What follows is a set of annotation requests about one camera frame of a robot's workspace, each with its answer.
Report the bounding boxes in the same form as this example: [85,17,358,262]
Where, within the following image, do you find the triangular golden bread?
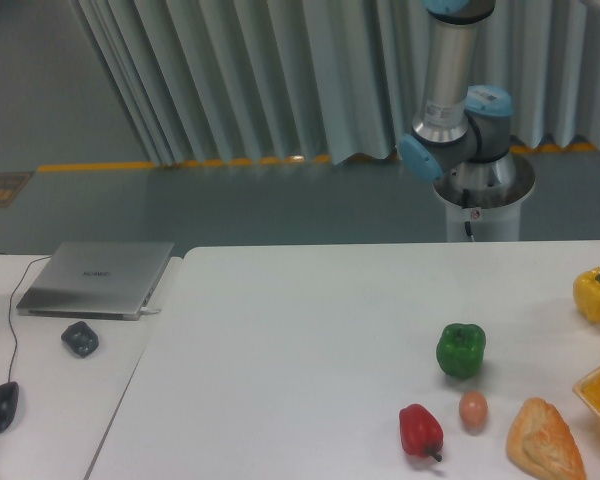
[506,397,587,480]

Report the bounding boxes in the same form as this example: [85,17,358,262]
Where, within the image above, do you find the black computer mouse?
[0,381,19,434]

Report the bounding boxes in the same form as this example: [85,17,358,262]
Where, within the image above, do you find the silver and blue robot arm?
[396,1,512,181]

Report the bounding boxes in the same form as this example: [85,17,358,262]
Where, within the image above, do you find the pale green pleated curtain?
[74,1,600,165]

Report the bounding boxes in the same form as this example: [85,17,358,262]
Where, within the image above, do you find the silver closed laptop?
[17,242,174,320]

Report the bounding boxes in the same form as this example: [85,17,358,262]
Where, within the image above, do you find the green bell pepper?
[436,323,486,380]

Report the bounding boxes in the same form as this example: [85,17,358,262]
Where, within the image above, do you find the red bell pepper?
[399,404,444,462]

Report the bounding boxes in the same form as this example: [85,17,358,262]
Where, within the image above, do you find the small dark grey controller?
[61,321,99,358]

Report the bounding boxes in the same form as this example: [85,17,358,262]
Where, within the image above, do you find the brown egg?
[459,391,488,431]

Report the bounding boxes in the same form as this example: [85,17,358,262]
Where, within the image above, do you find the yellow bell pepper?
[573,267,600,323]

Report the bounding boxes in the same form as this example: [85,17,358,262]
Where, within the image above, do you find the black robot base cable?
[461,188,476,243]

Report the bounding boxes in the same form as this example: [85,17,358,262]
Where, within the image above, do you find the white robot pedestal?
[433,153,535,242]

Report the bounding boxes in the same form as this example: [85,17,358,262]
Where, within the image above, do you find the black mouse cable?
[0,252,53,384]

